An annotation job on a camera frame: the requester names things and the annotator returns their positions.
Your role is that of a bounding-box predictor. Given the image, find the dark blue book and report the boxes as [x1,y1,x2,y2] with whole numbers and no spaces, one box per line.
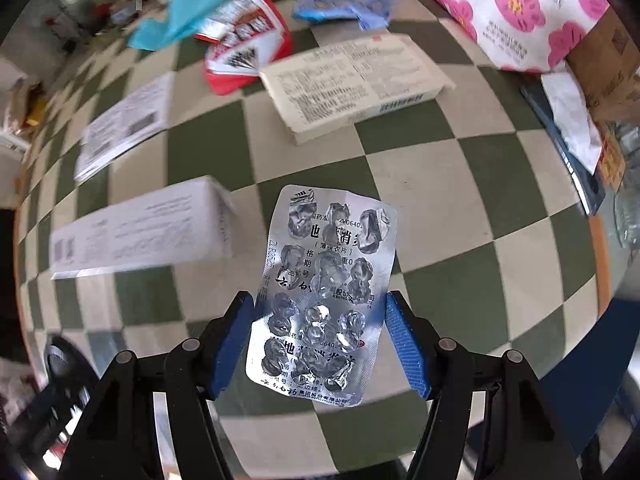
[520,76,607,218]

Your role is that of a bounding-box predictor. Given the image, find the white printed leaflet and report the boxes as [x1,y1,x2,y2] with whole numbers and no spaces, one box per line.
[73,71,177,183]

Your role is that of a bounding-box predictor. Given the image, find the checkered tablecloth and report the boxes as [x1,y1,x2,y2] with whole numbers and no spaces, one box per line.
[13,0,599,476]

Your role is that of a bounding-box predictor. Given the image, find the silver blister pack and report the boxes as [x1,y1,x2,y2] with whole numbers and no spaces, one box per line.
[245,184,399,407]

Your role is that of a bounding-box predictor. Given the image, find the brown cardboard box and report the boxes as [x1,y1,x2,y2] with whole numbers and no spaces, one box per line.
[565,9,640,122]

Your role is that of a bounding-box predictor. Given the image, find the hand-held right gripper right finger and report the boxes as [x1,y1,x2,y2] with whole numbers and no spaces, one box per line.
[385,290,585,480]

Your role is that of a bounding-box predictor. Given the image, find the pink flower tissue pack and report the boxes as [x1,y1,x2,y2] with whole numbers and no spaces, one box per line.
[423,0,612,75]

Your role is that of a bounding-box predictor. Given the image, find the white medicine box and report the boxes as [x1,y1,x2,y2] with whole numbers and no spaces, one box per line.
[49,176,239,281]

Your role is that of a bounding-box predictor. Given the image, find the cream medicine box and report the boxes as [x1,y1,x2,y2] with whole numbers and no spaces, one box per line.
[260,33,444,147]

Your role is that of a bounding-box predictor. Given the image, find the light blue plastic wrapper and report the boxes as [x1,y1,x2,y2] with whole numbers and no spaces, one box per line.
[127,0,236,52]

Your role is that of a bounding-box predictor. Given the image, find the white crumpled paper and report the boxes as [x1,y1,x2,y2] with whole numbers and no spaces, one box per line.
[541,71,604,176]

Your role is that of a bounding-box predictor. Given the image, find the red snack wrapper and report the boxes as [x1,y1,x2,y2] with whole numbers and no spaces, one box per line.
[193,0,295,96]

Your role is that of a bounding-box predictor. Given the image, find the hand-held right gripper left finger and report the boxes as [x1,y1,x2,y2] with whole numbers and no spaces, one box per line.
[70,291,255,480]

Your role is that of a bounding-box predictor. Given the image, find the blue crumpled wrapper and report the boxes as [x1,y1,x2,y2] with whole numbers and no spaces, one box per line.
[292,0,393,31]

